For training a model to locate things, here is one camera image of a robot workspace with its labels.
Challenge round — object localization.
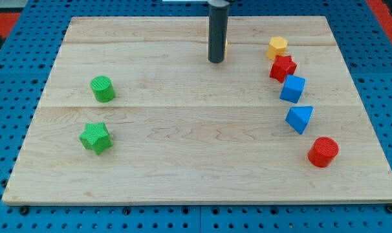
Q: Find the yellow heart block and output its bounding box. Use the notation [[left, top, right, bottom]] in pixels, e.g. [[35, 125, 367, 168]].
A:
[[224, 39, 228, 58]]

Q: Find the yellow hexagon block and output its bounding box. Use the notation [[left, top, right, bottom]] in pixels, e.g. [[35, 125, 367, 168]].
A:
[[266, 36, 288, 61]]

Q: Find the light wooden board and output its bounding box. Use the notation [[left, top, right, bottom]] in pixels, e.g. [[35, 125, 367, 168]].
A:
[[3, 16, 392, 206]]

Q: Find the green cylinder block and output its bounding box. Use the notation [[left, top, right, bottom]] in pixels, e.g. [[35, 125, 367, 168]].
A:
[[90, 76, 115, 103]]

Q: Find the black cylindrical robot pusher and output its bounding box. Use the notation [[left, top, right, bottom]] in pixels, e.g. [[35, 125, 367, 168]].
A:
[[208, 0, 230, 63]]

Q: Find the blue cube block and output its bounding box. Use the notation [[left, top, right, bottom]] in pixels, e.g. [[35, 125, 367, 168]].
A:
[[279, 74, 306, 104]]

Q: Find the red star block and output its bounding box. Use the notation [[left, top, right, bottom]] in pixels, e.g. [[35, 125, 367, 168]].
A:
[[269, 55, 297, 83]]

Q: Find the blue triangle block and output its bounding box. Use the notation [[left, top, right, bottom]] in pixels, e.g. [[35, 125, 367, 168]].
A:
[[285, 106, 314, 135]]

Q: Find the green star block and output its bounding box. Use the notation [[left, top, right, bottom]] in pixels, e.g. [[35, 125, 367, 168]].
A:
[[79, 122, 113, 155]]

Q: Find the red cylinder block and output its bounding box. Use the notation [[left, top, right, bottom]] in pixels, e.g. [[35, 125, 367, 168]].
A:
[[308, 137, 340, 168]]

